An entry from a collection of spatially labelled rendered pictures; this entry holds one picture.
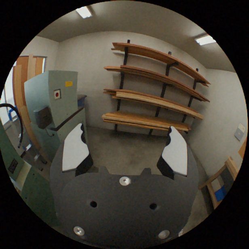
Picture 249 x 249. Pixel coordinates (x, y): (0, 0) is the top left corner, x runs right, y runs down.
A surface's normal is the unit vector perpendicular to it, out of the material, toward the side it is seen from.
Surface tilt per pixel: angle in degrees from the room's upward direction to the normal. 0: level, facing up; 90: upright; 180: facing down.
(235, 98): 90
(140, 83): 90
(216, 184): 90
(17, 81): 87
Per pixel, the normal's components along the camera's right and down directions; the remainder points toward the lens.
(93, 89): -0.04, 0.50
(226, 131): -0.99, -0.14
